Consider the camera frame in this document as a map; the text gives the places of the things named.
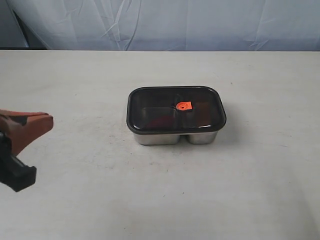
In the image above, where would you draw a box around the red sausage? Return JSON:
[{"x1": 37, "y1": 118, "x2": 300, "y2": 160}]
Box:
[{"x1": 146, "y1": 115, "x2": 175, "y2": 129}]

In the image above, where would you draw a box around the dark transparent lunch box lid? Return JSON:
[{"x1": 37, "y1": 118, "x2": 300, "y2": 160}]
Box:
[{"x1": 126, "y1": 86, "x2": 227, "y2": 129}]

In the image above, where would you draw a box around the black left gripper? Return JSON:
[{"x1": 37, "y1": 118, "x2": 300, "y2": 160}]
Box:
[{"x1": 0, "y1": 109, "x2": 54, "y2": 192}]

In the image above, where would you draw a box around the white backdrop cloth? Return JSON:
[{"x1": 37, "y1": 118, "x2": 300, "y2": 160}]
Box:
[{"x1": 0, "y1": 0, "x2": 320, "y2": 51}]

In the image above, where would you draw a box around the steel two-compartment lunch box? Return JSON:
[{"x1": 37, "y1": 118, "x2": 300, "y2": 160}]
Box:
[{"x1": 126, "y1": 117, "x2": 227, "y2": 146}]

